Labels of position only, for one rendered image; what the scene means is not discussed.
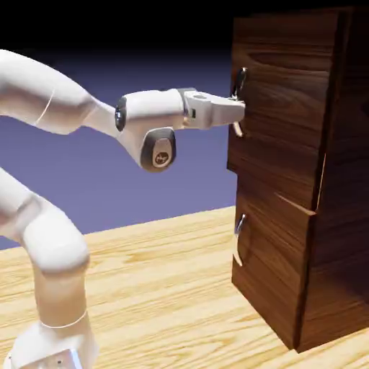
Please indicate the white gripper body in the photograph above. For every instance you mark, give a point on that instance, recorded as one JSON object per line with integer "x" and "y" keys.
{"x": 224, "y": 112}

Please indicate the dark wooden large cabinet door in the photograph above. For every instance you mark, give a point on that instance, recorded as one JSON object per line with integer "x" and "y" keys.
{"x": 282, "y": 121}

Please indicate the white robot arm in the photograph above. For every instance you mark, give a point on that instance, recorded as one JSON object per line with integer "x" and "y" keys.
{"x": 57, "y": 95}

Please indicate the dark wooden cabinet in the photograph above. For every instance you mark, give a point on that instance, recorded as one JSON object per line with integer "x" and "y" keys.
{"x": 340, "y": 201}

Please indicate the dark wooden small cabinet door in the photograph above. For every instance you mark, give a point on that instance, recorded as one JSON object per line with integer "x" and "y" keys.
{"x": 274, "y": 259}

